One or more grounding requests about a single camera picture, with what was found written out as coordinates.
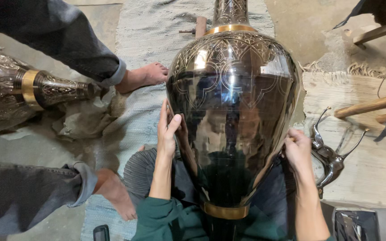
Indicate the person's left hand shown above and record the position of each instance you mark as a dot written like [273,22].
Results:
[165,140]

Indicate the beige woven mat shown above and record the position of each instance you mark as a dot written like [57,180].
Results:
[353,180]

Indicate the person's right hand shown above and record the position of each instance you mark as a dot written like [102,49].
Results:
[299,154]

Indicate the wooden stool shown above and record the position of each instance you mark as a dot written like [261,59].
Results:
[363,107]

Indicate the grey box with shiny black piece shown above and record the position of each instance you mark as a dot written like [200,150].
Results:
[360,224]

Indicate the grey woven rug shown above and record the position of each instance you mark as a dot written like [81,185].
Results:
[146,50]

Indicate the dark ribbed round cushion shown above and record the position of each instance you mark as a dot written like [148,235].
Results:
[142,172]

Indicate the person's right fingers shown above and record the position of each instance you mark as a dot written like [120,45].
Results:
[293,145]

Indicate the large black engraved metal vase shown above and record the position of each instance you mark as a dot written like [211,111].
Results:
[233,110]

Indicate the black phone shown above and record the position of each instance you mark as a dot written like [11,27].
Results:
[101,233]

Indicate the crumpled brown cloth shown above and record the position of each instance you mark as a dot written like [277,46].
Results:
[86,115]

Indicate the silver metal deer figurine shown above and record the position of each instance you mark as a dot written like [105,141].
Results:
[330,159]

